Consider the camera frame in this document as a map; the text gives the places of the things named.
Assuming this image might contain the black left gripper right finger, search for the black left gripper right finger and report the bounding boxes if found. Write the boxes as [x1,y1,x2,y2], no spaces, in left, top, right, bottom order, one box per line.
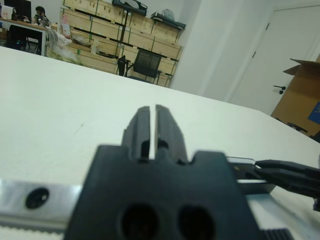
[154,104,188,166]

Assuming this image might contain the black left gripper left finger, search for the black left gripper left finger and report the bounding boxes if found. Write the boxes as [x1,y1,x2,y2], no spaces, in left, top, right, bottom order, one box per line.
[121,106,151,162]

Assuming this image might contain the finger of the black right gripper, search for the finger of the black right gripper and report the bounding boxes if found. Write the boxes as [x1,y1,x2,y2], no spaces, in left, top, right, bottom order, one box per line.
[254,159,320,177]
[253,167,320,199]

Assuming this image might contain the black box base white insert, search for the black box base white insert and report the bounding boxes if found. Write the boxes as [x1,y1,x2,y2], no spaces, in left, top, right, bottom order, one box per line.
[226,156,276,195]

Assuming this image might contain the brown cardboard box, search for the brown cardboard box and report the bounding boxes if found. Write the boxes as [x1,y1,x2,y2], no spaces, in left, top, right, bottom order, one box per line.
[271,56,320,137]

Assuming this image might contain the pink white small box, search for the pink white small box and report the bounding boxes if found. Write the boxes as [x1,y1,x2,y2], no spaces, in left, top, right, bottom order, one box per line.
[61,14,71,36]

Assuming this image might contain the black armrest office chair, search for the black armrest office chair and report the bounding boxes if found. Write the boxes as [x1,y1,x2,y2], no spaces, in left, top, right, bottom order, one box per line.
[286,121,320,145]

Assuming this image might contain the blue printed label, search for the blue printed label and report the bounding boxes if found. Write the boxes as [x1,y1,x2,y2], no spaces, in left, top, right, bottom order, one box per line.
[307,101,320,123]

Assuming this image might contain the black mesh chair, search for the black mesh chair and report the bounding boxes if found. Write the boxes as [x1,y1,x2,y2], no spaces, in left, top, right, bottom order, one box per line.
[126,49,163,85]

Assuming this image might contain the flat black case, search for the flat black case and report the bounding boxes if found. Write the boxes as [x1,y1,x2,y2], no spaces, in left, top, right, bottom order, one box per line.
[150,13,187,30]

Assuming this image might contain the stacked wooden crates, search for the stacked wooden crates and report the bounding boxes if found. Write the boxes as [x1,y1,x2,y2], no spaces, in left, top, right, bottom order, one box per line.
[59,0,183,87]

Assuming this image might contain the grey plastic bag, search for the grey plastic bag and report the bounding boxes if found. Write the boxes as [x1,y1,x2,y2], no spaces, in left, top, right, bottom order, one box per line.
[161,8,176,21]

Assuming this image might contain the white door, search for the white door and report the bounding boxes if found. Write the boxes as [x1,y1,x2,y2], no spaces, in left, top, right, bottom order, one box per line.
[246,9,320,116]

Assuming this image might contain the long black bag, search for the long black bag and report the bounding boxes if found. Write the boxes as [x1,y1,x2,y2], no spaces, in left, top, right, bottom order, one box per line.
[111,0,148,11]

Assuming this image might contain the seated person dark hair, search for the seated person dark hair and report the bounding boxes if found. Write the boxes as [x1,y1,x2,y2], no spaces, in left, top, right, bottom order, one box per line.
[33,6,52,28]

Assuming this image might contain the white office desk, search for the white office desk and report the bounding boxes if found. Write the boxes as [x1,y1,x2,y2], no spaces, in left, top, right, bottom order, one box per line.
[0,16,48,56]

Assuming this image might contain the black computer monitor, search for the black computer monitor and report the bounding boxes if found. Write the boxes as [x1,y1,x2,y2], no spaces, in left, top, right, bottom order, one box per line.
[4,0,32,18]

